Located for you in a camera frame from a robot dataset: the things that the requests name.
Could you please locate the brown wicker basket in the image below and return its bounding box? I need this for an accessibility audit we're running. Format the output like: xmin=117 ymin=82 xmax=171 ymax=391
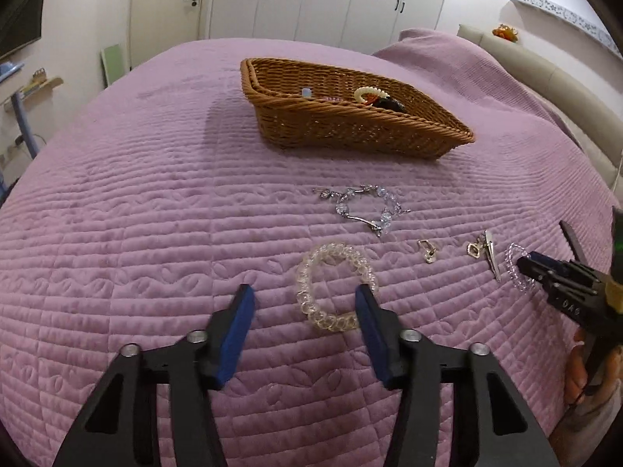
xmin=240 ymin=57 xmax=474 ymax=161

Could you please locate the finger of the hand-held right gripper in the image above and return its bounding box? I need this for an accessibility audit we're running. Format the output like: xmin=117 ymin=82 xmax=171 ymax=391
xmin=515 ymin=250 xmax=603 ymax=323
xmin=559 ymin=219 xmax=591 ymax=265

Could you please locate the person's right forearm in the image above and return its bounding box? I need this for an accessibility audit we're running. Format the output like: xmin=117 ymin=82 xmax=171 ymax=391
xmin=549 ymin=392 xmax=623 ymax=455

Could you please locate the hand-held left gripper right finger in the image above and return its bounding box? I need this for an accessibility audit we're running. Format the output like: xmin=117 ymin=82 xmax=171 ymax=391
xmin=354 ymin=282 xmax=560 ymax=467

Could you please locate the wooden wall desk shelf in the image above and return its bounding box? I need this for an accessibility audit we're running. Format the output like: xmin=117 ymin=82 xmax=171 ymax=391
xmin=0 ymin=75 xmax=64 ymax=109

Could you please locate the white wardrobe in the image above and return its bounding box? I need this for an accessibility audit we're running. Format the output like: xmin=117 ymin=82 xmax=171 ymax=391
xmin=208 ymin=0 xmax=457 ymax=55

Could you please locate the green board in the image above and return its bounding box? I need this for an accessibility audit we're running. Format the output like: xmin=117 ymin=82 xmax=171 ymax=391
xmin=100 ymin=43 xmax=130 ymax=90

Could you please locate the silver hair clip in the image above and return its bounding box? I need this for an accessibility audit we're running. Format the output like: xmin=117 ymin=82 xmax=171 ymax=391
xmin=483 ymin=229 xmax=502 ymax=283

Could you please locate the clear bead bracelet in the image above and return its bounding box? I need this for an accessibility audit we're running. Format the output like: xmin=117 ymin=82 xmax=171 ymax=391
xmin=296 ymin=242 xmax=378 ymax=335

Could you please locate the person's right hand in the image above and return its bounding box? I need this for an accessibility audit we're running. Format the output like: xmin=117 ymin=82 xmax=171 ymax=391
xmin=563 ymin=328 xmax=623 ymax=408

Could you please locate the blue metal stand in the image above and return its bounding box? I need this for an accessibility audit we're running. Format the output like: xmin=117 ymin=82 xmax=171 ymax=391
xmin=11 ymin=92 xmax=39 ymax=160

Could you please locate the white patterned wall shelf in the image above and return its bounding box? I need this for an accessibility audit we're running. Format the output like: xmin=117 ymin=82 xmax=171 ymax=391
xmin=505 ymin=0 xmax=612 ymax=55

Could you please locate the purple quilted bedspread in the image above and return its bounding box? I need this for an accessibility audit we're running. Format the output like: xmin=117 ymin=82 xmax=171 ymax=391
xmin=0 ymin=28 xmax=623 ymax=467

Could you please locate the pale purple crystal bracelet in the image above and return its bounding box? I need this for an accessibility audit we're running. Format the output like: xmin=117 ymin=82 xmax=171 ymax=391
xmin=505 ymin=242 xmax=542 ymax=295

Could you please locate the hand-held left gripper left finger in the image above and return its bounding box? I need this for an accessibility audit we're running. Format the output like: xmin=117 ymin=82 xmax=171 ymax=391
xmin=51 ymin=284 xmax=257 ymax=467

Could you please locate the crystal charm bracelet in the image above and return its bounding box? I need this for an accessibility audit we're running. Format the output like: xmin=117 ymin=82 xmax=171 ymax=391
xmin=318 ymin=184 xmax=412 ymax=239

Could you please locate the white room door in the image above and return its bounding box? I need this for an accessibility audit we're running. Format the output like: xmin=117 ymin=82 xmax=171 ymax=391
xmin=129 ymin=0 xmax=206 ymax=68

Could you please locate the black television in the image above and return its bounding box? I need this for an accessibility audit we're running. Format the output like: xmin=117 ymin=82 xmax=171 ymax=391
xmin=0 ymin=0 xmax=48 ymax=60

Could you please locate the white bead bracelet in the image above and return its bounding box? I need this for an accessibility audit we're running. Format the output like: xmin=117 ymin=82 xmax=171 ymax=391
xmin=354 ymin=86 xmax=391 ymax=106

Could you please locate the beige padded headboard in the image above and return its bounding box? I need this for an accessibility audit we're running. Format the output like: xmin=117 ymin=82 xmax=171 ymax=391
xmin=456 ymin=23 xmax=623 ymax=188

